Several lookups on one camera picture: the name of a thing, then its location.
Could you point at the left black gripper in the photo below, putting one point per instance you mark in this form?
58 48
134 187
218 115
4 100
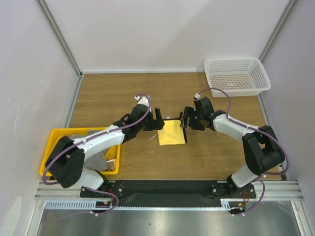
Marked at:
155 124

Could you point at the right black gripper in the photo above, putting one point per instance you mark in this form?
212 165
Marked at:
191 118

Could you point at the yellow towel black trim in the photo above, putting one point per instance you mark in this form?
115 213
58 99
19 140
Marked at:
172 132

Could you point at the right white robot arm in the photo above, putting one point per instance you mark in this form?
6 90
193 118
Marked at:
261 148

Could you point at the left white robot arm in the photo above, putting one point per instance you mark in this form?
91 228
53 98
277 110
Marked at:
67 159

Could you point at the yellow plastic bin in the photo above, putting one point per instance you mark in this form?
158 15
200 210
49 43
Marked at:
112 156

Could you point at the brown towel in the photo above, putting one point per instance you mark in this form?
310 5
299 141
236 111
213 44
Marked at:
111 165

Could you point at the white perforated basket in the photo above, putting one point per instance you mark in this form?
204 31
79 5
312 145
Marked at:
244 76

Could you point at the grey towel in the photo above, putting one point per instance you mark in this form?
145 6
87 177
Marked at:
97 161

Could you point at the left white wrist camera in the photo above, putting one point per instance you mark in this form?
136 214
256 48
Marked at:
142 100

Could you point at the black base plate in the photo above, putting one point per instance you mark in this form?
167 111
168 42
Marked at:
177 193

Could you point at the aluminium frame rail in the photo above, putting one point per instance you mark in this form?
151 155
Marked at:
58 35

